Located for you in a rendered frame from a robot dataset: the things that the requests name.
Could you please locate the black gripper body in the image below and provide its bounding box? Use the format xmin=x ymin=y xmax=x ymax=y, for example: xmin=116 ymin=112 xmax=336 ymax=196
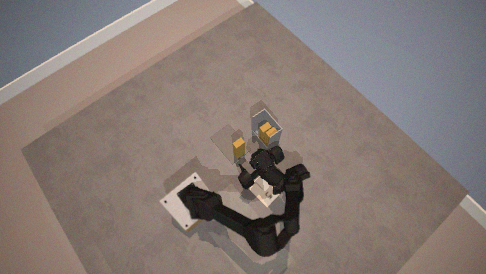
xmin=238 ymin=146 xmax=285 ymax=189

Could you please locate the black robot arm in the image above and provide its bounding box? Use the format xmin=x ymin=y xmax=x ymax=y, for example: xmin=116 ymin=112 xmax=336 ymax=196
xmin=177 ymin=148 xmax=310 ymax=257

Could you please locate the grey open bin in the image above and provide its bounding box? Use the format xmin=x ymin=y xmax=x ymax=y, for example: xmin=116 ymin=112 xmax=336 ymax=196
xmin=252 ymin=109 xmax=282 ymax=150

